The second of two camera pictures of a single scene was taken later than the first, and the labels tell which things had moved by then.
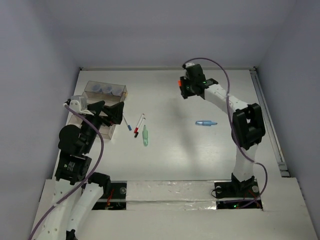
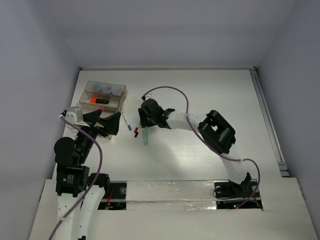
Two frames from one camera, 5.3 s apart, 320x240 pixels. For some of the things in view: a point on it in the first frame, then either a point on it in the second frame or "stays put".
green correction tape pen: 145,136 stays put
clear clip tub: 107,89 stays put
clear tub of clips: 96,88 stays put
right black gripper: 185,93 to 144,122
